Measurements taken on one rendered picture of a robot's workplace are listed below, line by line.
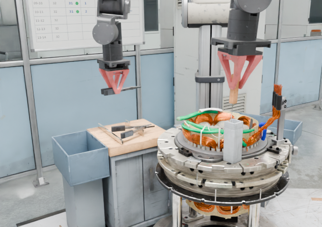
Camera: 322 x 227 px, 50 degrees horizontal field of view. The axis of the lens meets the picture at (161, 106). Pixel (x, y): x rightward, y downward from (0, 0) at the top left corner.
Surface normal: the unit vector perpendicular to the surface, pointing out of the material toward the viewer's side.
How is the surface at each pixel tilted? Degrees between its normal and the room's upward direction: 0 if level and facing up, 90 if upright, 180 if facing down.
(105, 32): 91
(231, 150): 90
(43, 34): 90
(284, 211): 0
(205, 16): 118
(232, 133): 90
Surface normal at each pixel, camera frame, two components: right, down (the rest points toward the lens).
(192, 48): -0.85, 0.15
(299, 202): -0.02, -0.96
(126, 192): 0.51, 0.22
